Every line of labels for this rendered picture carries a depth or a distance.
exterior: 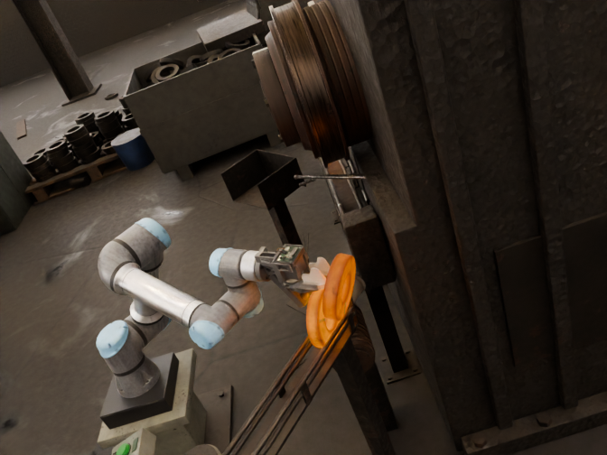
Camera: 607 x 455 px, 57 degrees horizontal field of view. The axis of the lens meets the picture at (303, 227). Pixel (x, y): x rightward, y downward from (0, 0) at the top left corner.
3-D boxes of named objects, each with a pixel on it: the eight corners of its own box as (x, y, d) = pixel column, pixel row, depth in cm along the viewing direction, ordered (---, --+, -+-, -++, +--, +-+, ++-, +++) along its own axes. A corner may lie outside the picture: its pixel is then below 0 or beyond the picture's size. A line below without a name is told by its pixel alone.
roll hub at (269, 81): (295, 121, 178) (265, 36, 163) (306, 156, 154) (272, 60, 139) (279, 127, 178) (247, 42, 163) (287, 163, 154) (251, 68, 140)
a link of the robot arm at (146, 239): (120, 334, 197) (106, 233, 158) (151, 308, 207) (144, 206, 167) (145, 354, 194) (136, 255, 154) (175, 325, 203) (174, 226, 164)
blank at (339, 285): (358, 245, 132) (344, 242, 133) (338, 273, 118) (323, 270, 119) (353, 301, 138) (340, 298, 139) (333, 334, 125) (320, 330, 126)
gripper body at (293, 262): (291, 266, 125) (248, 262, 132) (303, 293, 130) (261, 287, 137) (305, 244, 130) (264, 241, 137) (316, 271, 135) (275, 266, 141)
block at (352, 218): (393, 265, 170) (374, 201, 157) (400, 281, 163) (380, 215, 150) (359, 277, 170) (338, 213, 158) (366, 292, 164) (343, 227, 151)
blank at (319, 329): (344, 342, 145) (332, 341, 146) (342, 283, 145) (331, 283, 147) (319, 355, 131) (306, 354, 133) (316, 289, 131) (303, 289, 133)
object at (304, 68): (330, 126, 190) (284, -14, 166) (358, 188, 150) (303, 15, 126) (312, 133, 190) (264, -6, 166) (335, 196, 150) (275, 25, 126)
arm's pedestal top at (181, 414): (102, 450, 188) (96, 442, 186) (120, 378, 215) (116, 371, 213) (190, 422, 185) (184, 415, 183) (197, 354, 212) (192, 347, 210)
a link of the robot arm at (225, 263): (230, 266, 150) (219, 240, 146) (263, 270, 144) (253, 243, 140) (213, 284, 145) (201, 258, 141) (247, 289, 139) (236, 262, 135)
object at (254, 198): (309, 275, 274) (256, 149, 237) (346, 292, 255) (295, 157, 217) (279, 301, 265) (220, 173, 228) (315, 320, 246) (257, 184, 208)
